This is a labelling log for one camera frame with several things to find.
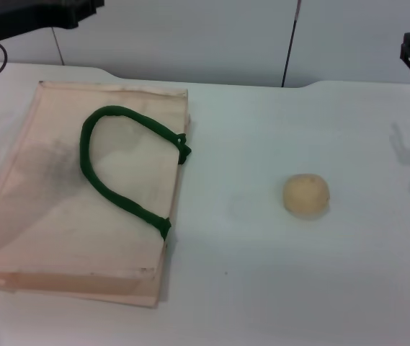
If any cream handbag with green handles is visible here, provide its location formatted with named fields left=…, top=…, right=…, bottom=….
left=0, top=81, right=193, bottom=309

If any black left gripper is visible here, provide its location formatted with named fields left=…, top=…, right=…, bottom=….
left=0, top=0, right=105, bottom=42

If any round egg yolk pastry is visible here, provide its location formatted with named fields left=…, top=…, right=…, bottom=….
left=282, top=172, right=331, bottom=218

